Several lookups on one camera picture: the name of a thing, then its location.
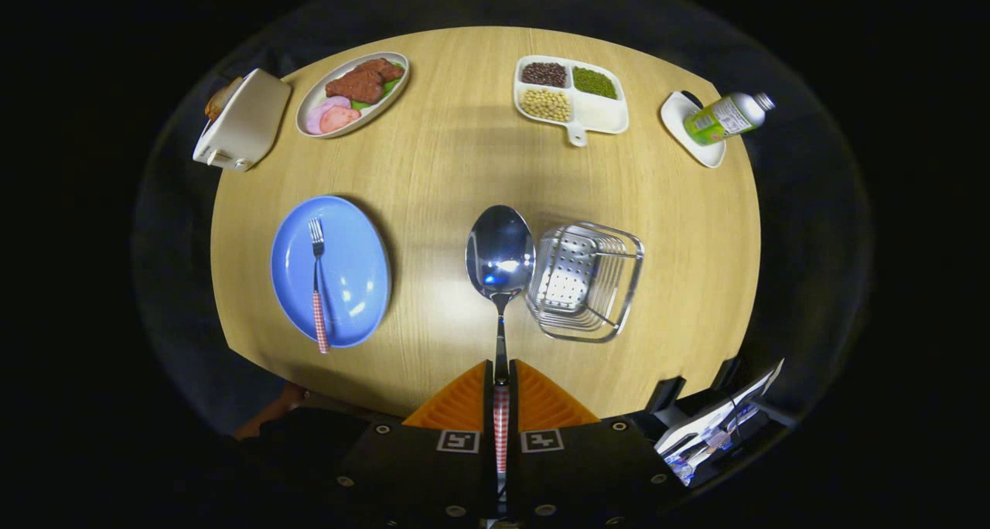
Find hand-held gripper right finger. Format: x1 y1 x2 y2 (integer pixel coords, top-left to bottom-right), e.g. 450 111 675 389
507 359 683 529

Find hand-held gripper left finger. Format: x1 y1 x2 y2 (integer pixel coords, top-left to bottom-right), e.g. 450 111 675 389
333 361 497 529

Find metal fork with checked handle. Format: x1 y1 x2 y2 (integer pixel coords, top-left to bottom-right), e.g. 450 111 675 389
308 217 331 354

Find metal spoon with checked handle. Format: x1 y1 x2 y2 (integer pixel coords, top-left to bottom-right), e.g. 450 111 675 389
465 204 537 514

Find tilted computer monitor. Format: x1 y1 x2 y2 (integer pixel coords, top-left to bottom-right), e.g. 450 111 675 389
654 359 786 456

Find blue plate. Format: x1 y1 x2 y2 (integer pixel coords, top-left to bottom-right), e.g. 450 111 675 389
270 195 392 349

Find small white dish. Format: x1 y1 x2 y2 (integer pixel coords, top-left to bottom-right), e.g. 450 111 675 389
660 90 728 169

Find white divided tray of beans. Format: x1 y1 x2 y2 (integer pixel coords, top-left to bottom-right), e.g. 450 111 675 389
514 55 630 148

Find green label bottle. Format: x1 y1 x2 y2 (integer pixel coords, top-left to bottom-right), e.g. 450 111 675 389
683 92 776 146

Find oval plate of meat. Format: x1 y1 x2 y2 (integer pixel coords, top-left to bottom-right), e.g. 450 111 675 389
295 51 410 139

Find white toaster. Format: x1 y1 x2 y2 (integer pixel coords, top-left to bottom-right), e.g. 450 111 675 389
192 68 292 172

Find brown toast slice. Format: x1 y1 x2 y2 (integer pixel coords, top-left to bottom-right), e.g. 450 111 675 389
204 77 244 121

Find metal wire basket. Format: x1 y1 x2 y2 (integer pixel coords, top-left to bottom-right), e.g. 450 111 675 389
524 221 645 343

